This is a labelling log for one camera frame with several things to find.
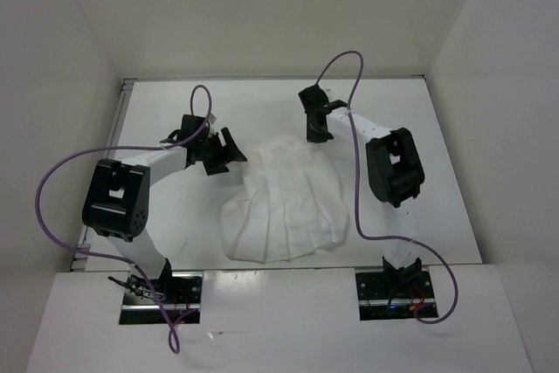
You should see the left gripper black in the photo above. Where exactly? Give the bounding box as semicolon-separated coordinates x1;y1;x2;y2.
196;127;246;176

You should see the white pleated skirt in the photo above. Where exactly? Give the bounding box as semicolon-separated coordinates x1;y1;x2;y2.
220;135;349;264

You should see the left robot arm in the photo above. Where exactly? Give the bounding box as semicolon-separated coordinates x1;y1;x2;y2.
82;128;247;303

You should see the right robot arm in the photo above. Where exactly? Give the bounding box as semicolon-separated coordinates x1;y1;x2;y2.
305;100;424;297

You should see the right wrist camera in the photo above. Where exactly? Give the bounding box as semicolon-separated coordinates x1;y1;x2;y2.
298;84;348;115

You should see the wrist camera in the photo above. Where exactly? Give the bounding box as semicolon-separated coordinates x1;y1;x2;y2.
161;114;215;148
298;84;348;115

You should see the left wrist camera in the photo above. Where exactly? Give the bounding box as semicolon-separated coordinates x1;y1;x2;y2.
161;114;215;148

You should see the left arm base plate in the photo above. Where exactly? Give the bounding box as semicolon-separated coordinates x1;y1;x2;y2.
108;272;204;325

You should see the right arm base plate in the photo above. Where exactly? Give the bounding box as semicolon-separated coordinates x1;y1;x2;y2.
355;271;438;321

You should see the aluminium table frame rail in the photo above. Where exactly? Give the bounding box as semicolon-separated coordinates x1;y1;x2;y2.
75;79;138;264

